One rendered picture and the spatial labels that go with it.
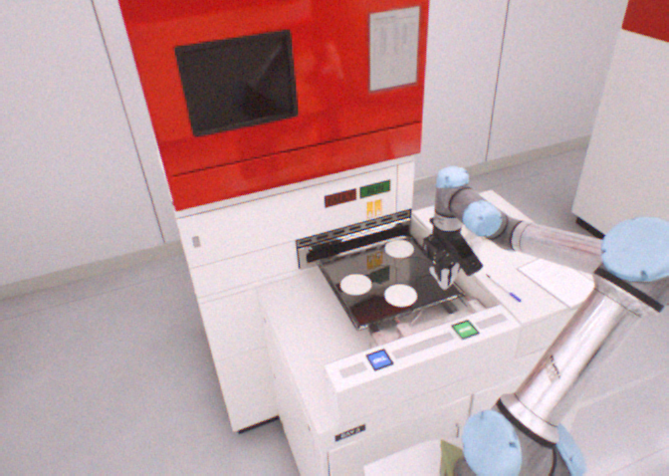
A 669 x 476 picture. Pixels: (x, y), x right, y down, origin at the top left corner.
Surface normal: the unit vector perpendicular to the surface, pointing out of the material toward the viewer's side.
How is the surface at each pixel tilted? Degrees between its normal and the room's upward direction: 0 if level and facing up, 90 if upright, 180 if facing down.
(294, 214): 90
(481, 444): 55
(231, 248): 90
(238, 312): 90
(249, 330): 90
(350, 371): 0
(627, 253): 41
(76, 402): 0
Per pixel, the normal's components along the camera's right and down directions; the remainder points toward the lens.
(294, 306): -0.05, -0.81
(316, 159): 0.37, 0.52
